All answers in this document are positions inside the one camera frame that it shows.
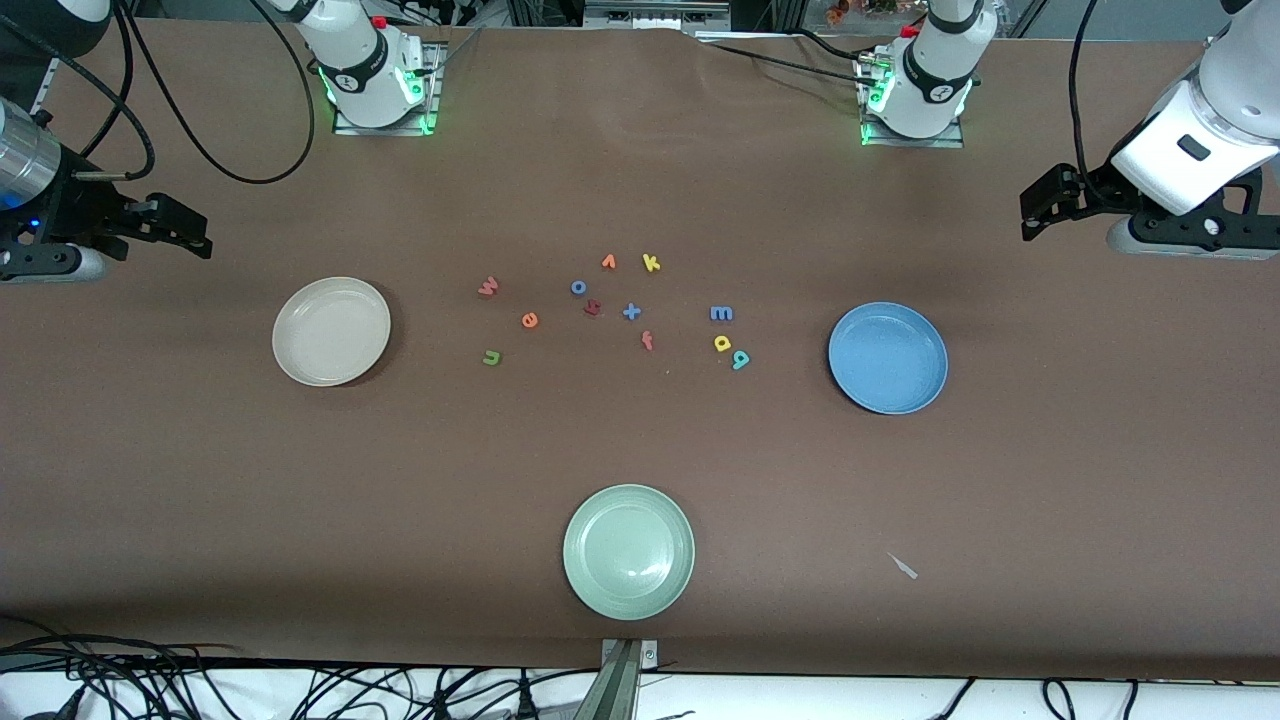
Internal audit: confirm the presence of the aluminium corner profile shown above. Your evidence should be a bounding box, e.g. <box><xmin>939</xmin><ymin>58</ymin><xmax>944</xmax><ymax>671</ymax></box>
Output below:
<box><xmin>30</xmin><ymin>55</ymin><xmax>63</xmax><ymax>116</ymax></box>

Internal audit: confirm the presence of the beige brown plate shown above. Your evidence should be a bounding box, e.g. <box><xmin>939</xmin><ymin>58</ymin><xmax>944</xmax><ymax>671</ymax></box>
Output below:
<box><xmin>272</xmin><ymin>277</ymin><xmax>392</xmax><ymax>388</ymax></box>

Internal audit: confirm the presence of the blue plate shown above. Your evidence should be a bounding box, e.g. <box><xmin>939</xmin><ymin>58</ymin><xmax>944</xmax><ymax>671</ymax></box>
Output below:
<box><xmin>828</xmin><ymin>302</ymin><xmax>949</xmax><ymax>415</ymax></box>

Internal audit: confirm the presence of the brown paper table cover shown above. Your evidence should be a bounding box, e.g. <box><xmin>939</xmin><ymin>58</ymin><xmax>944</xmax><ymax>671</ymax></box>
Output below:
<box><xmin>0</xmin><ymin>20</ymin><xmax>1280</xmax><ymax>681</ymax></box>

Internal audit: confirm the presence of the pale green plate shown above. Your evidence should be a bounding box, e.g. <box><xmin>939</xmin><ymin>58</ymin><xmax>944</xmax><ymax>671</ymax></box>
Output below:
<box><xmin>563</xmin><ymin>484</ymin><xmax>696</xmax><ymax>621</ymax></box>

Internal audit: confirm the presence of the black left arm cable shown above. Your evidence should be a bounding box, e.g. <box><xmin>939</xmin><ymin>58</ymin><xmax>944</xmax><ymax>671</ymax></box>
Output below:
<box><xmin>1066</xmin><ymin>0</ymin><xmax>1101</xmax><ymax>201</ymax></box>

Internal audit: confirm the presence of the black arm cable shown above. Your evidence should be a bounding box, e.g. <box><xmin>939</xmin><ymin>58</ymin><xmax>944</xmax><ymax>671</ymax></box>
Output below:
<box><xmin>0</xmin><ymin>0</ymin><xmax>317</xmax><ymax>186</ymax></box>
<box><xmin>1066</xmin><ymin>0</ymin><xmax>1101</xmax><ymax>201</ymax></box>

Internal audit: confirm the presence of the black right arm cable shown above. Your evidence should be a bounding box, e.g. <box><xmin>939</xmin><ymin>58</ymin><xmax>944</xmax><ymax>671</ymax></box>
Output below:
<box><xmin>0</xmin><ymin>0</ymin><xmax>317</xmax><ymax>186</ymax></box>

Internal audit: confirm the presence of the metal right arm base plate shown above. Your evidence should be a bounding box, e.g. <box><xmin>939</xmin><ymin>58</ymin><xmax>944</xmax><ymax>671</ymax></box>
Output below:
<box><xmin>332</xmin><ymin>40</ymin><xmax>442</xmax><ymax>137</ymax></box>

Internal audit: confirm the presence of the black cable on table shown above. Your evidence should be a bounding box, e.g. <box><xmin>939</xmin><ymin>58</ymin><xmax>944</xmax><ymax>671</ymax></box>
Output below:
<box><xmin>695</xmin><ymin>30</ymin><xmax>879</xmax><ymax>86</ymax></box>

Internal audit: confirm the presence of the grey metal frame bar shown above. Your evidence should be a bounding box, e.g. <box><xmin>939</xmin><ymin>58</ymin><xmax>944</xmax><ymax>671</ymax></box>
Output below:
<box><xmin>585</xmin><ymin>0</ymin><xmax>731</xmax><ymax>31</ymax></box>

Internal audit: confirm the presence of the black floor cable tangle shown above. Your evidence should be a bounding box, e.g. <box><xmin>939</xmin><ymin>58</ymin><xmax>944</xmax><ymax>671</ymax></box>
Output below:
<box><xmin>0</xmin><ymin>615</ymin><xmax>591</xmax><ymax>720</ymax></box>

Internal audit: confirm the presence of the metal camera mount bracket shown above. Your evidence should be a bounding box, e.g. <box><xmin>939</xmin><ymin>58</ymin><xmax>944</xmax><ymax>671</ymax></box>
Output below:
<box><xmin>600</xmin><ymin>638</ymin><xmax>659</xmax><ymax>720</ymax></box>

